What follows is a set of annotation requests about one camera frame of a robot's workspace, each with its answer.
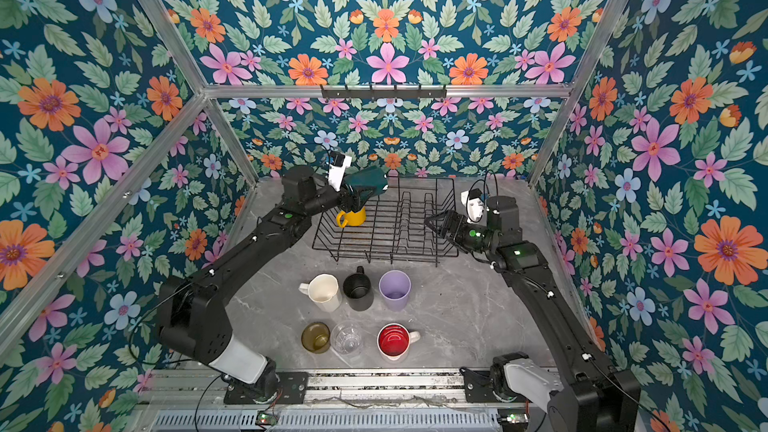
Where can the cream and green mug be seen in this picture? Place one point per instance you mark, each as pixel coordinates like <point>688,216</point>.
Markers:
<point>367,183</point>

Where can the clear glass cup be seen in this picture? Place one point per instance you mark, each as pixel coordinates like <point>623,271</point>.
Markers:
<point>346,338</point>

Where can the olive green glass cup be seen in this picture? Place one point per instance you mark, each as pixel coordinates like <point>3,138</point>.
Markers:
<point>315,338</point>

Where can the small green circuit board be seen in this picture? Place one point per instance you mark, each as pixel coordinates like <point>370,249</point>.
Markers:
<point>265,419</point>

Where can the black wall hook rail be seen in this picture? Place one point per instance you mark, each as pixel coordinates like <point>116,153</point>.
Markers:
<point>371,92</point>

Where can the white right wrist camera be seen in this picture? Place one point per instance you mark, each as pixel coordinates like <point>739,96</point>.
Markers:
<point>472,200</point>

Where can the red and white mug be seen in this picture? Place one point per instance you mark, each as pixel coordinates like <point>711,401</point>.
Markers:
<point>395,340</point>

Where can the yellow plastic cup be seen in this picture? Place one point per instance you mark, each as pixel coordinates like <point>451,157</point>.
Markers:
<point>351,218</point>

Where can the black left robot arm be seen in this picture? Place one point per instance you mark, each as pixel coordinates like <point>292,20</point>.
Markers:
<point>192,316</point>

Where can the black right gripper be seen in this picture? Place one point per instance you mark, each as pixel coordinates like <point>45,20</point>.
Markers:
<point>454,220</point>

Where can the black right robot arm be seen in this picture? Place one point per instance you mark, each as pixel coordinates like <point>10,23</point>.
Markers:
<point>587,392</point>

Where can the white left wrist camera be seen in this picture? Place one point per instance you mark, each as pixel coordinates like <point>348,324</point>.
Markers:
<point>338,163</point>

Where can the lilac plastic cup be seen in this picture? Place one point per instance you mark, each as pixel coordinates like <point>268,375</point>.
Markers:
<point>395,287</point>

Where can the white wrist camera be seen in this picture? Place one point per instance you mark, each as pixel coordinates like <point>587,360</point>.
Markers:
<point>338,163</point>
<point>472,200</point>

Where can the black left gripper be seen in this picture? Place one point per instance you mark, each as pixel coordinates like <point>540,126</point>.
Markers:
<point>353,200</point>

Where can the black wire dish rack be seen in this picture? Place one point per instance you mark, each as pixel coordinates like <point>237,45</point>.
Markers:
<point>397,227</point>

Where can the black mug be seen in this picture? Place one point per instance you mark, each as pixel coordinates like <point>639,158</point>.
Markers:
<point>358,290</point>

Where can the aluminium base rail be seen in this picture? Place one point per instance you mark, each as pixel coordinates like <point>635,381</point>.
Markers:
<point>399,399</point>

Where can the cream ceramic mug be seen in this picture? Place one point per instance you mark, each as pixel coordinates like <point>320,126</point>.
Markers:
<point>324,291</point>

